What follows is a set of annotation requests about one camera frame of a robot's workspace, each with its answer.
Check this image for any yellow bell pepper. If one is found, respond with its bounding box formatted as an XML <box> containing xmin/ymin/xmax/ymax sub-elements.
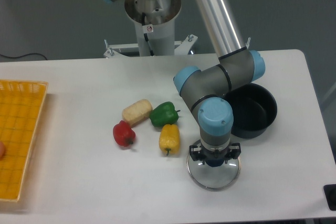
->
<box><xmin>159</xmin><ymin>124</ymin><xmax>181</xmax><ymax>156</ymax></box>

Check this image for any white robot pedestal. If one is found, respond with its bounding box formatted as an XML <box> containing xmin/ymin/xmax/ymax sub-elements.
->
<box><xmin>103</xmin><ymin>0</ymin><xmax>251</xmax><ymax>59</ymax></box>

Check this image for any yellow woven basket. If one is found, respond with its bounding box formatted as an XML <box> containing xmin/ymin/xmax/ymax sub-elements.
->
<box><xmin>1</xmin><ymin>79</ymin><xmax>48</xmax><ymax>202</ymax></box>

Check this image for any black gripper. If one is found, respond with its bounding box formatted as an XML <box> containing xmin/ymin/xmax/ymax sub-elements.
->
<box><xmin>189</xmin><ymin>143</ymin><xmax>241</xmax><ymax>165</ymax></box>

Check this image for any black pedestal cable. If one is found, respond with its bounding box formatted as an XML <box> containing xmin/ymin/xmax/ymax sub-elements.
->
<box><xmin>141</xmin><ymin>12</ymin><xmax>155</xmax><ymax>57</ymax></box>

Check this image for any black floor cable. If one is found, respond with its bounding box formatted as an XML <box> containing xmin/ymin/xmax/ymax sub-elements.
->
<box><xmin>0</xmin><ymin>52</ymin><xmax>48</xmax><ymax>61</ymax></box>

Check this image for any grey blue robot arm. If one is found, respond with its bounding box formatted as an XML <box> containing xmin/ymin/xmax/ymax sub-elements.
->
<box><xmin>105</xmin><ymin>0</ymin><xmax>265</xmax><ymax>167</ymax></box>

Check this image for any red bell pepper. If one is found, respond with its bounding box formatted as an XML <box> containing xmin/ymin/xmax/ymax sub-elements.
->
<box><xmin>113</xmin><ymin>120</ymin><xmax>136</xmax><ymax>147</ymax></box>

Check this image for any green bell pepper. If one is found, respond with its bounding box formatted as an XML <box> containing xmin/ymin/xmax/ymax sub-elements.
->
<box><xmin>150</xmin><ymin>101</ymin><xmax>179</xmax><ymax>127</ymax></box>

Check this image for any black table grommet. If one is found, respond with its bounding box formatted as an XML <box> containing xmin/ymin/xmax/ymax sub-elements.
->
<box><xmin>323</xmin><ymin>184</ymin><xmax>336</xmax><ymax>211</ymax></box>

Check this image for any dark blue saucepan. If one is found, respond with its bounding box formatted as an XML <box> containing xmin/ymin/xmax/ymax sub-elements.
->
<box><xmin>224</xmin><ymin>83</ymin><xmax>277</xmax><ymax>139</ymax></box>

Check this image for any beige bread loaf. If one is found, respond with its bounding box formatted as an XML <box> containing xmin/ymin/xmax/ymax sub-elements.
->
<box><xmin>122</xmin><ymin>99</ymin><xmax>153</xmax><ymax>127</ymax></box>

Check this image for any glass lid blue knob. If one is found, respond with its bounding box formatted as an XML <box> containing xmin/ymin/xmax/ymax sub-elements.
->
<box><xmin>186</xmin><ymin>153</ymin><xmax>241</xmax><ymax>191</ymax></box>

